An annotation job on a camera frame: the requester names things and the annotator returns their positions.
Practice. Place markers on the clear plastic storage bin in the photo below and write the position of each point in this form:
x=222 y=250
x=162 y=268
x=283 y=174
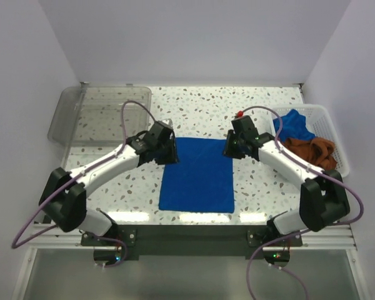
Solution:
x=91 y=115

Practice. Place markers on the white plastic laundry basket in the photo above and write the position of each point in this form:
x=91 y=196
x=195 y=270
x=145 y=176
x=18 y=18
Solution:
x=319 y=122

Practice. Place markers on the brown towel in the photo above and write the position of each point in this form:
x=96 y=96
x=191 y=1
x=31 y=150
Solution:
x=318 y=151

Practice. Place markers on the blue towel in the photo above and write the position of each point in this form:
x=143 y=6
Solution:
x=202 y=180
x=294 y=126

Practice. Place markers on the aluminium rail frame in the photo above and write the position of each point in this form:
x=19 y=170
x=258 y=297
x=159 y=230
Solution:
x=141 y=211

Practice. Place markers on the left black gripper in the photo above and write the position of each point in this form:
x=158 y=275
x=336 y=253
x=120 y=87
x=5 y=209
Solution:
x=172 y=156

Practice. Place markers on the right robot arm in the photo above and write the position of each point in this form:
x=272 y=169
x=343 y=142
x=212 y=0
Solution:
x=322 y=201

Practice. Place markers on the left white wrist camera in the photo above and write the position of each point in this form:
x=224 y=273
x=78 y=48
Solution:
x=168 y=123

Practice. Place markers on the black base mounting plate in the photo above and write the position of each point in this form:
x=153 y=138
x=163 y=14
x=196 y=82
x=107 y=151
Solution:
x=178 y=240

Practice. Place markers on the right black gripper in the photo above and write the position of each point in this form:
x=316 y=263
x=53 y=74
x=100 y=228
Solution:
x=228 y=151

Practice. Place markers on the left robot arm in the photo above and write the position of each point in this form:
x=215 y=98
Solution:
x=64 y=199

